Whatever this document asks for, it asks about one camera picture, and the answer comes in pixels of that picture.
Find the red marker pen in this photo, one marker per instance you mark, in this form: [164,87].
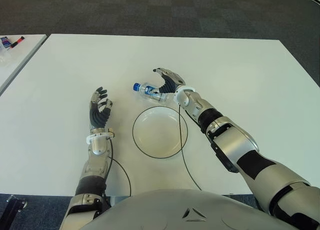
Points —
[17,42]

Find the blue white small pack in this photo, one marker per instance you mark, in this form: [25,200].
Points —
[5,41]

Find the white side table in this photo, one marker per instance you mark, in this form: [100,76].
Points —
[20,57]

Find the white plate black rim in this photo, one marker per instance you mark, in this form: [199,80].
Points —
[157,134]

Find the black metal stand frame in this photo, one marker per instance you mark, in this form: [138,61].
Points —
[15,210]

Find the clear water bottle blue cap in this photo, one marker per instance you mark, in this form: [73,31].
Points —
[145,89]

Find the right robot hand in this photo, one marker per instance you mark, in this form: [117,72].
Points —
[170,86]

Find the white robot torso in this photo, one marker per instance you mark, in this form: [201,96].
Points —
[175,211]

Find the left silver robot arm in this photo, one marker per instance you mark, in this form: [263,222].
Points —
[97,149]

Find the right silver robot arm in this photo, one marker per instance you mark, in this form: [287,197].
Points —
[235,144]

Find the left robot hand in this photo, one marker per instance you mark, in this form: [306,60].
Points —
[98,117]

